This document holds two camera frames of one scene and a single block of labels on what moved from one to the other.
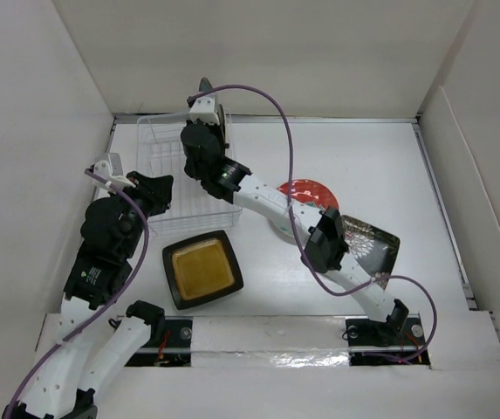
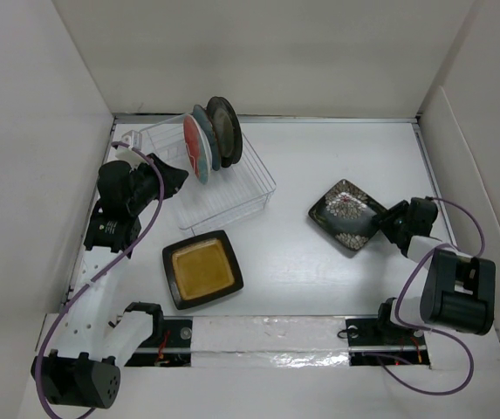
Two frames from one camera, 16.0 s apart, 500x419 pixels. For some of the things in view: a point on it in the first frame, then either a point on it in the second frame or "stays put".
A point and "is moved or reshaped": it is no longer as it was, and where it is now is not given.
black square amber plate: (201, 269) stays put
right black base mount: (374, 343) stays put
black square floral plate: (373, 249) -> (347, 214)
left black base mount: (169, 345) stays put
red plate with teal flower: (311, 192) is moved or reshaped
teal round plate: (205, 85) is moved or reshaped
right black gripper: (214, 127) -> (386, 217)
